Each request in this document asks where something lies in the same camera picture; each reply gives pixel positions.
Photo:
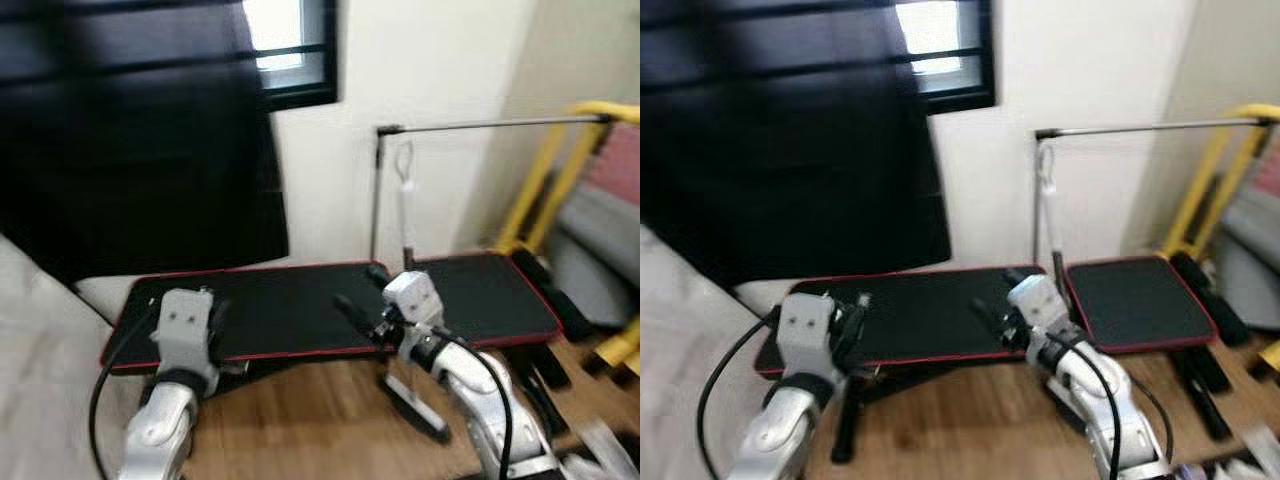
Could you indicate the short black red-trimmed bench seat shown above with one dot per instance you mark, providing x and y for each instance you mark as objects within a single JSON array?
[
  {"x": 1135, "y": 300},
  {"x": 490, "y": 295}
]

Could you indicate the grey folded exercise mat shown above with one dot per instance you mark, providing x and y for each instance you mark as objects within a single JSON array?
[
  {"x": 600, "y": 250},
  {"x": 1255, "y": 260}
]

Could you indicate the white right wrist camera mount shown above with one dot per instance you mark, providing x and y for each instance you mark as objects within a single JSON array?
[
  {"x": 412, "y": 298},
  {"x": 1040, "y": 300}
]

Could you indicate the yellow steel exercise frame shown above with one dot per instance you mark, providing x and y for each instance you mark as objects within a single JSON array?
[
  {"x": 1260, "y": 112},
  {"x": 612, "y": 110}
]

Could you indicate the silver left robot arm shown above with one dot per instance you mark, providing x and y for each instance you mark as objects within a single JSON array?
[
  {"x": 160, "y": 430},
  {"x": 785, "y": 440}
]

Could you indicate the black framed window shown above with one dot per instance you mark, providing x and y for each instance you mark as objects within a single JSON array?
[
  {"x": 280, "y": 25},
  {"x": 930, "y": 30}
]

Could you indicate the light grey left wrist camera mount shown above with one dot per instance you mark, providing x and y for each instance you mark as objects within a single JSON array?
[
  {"x": 180, "y": 335},
  {"x": 808, "y": 340}
]

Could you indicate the long black red-trimmed bench backrest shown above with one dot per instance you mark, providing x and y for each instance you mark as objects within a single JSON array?
[
  {"x": 920, "y": 320},
  {"x": 280, "y": 310}
]

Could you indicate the black window curtain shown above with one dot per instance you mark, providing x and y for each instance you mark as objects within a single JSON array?
[
  {"x": 130, "y": 150},
  {"x": 790, "y": 150}
]

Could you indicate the grey metal rod rack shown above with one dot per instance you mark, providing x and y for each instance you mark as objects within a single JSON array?
[
  {"x": 500, "y": 124},
  {"x": 1150, "y": 127}
]

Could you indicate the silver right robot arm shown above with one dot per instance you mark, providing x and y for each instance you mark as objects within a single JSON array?
[
  {"x": 475, "y": 395},
  {"x": 1100, "y": 400}
]

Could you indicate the pink foam mat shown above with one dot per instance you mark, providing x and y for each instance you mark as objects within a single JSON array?
[
  {"x": 620, "y": 165},
  {"x": 1273, "y": 160}
]

